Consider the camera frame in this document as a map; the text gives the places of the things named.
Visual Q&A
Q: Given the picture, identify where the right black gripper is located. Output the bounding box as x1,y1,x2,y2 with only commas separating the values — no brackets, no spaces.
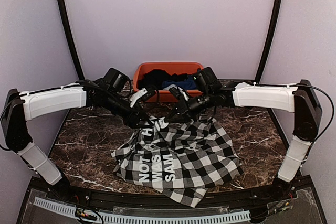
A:
164,89,214,122

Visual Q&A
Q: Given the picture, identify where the black white plaid shirt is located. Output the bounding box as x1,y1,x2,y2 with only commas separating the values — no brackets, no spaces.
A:
111,116,243,208

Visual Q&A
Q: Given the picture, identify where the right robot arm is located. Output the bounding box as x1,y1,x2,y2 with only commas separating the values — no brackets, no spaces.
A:
165,67,324,200

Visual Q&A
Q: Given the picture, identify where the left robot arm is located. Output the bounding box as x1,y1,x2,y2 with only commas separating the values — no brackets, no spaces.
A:
1,68,149,201

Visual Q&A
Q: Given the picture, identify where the orange plastic basin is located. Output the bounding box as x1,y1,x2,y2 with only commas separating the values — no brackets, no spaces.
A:
133,62,203,102

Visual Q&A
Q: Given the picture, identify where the blue garment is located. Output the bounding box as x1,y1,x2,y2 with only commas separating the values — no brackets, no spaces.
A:
162,75,197,90

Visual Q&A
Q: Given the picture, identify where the black garment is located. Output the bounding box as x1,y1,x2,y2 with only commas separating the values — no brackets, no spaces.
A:
137,69,187,90

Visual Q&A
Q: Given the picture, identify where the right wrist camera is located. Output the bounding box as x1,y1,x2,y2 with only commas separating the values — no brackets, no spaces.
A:
169,86,191,103

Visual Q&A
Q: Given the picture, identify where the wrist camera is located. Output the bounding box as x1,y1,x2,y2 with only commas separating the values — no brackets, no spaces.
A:
129,85,160,108
169,86,191,103

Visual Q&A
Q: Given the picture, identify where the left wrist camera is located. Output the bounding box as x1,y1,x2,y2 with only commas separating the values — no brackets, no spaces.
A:
129,85,160,108

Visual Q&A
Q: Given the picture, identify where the white slotted cable duct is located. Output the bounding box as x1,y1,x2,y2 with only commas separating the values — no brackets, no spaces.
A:
33,196,251,223

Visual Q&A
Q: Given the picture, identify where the black front rail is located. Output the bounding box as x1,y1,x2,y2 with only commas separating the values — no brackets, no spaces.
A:
44,182,297,213

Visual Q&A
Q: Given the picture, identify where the left black frame post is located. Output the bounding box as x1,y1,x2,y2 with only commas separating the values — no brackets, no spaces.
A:
57,0,85,80

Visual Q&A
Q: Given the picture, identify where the black frame post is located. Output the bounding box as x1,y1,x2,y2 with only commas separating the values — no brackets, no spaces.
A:
254,0,282,83
57,0,85,80

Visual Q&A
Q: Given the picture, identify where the right black frame post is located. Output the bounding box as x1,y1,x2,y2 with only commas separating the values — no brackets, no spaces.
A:
254,0,282,83

